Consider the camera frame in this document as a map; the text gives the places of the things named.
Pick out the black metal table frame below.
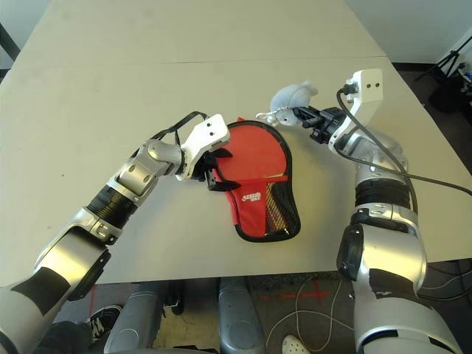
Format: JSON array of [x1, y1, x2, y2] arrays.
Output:
[[0, 21, 21, 71]]

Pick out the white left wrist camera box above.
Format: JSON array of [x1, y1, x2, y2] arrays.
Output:
[[176, 113, 232, 181]]

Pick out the red and black paddle case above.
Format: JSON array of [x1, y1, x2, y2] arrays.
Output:
[[212, 117, 302, 243]]

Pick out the grey robot right leg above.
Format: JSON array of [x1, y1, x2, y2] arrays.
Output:
[[217, 278, 266, 354]]

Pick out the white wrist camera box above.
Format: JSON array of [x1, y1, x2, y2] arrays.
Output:
[[327, 68, 384, 154], [176, 113, 232, 181]]

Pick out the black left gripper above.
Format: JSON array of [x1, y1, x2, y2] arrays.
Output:
[[192, 148, 241, 192]]

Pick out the black left wrist camera cable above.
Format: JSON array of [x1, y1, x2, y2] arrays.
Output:
[[132, 110, 207, 156]]

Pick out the black and white sneaker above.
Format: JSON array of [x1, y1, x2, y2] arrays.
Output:
[[89, 304, 125, 342]]

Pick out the person's black trouser leg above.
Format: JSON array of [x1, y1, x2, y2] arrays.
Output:
[[36, 320, 93, 354]]

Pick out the white floor cable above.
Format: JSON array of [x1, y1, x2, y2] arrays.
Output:
[[265, 278, 355, 354]]

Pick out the black tripod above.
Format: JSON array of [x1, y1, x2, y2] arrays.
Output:
[[414, 32, 472, 82]]

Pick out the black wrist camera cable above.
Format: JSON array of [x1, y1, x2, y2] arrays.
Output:
[[337, 83, 472, 195], [132, 110, 207, 156]]

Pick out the grey robot leg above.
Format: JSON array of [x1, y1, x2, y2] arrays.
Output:
[[217, 278, 266, 354], [103, 282, 167, 354]]

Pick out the grey robot left leg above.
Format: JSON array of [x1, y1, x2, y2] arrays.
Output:
[[103, 282, 167, 354]]

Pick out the black floor cable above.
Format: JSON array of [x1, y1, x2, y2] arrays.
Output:
[[420, 257, 472, 303]]

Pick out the white perforated clog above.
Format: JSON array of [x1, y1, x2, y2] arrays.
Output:
[[282, 334, 310, 354]]

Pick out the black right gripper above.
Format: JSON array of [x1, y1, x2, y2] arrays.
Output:
[[293, 105, 348, 145]]

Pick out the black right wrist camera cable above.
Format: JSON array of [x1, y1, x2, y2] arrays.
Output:
[[337, 83, 472, 195]]

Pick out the black support post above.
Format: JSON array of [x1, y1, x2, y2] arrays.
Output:
[[162, 282, 185, 316]]

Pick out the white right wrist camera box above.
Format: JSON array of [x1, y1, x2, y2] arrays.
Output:
[[327, 68, 384, 154]]

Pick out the grey plush zipper charm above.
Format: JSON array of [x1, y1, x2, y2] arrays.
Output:
[[256, 81, 319, 128]]

